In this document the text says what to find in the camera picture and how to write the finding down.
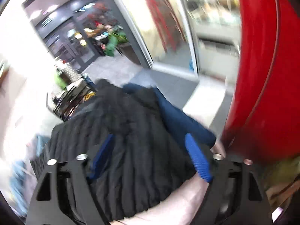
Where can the dark glass entrance door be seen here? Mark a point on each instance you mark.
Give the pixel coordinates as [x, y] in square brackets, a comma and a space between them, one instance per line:
[70, 35]

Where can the dark quilted jacket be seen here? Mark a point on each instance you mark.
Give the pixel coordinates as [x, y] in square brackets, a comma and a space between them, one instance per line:
[140, 145]

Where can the green plant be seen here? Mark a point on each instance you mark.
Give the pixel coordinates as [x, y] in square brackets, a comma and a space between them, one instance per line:
[114, 42]

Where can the white framed glass partition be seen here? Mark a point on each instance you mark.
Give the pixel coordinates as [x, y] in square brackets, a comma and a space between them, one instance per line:
[168, 28]

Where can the light blue cloth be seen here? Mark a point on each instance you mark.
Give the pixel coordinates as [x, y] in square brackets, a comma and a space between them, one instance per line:
[20, 175]

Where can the wooden bed frame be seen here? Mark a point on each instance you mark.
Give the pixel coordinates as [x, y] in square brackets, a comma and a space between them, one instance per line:
[281, 187]

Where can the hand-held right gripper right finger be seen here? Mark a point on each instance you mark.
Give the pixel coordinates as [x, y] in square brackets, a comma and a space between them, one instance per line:
[198, 159]

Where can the navy blue garment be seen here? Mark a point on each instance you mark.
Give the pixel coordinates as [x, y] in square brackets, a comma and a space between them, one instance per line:
[178, 119]

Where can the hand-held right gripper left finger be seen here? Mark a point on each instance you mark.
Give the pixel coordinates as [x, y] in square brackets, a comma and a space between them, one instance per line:
[103, 154]

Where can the large red curved panel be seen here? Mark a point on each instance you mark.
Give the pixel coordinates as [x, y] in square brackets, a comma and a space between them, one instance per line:
[257, 75]

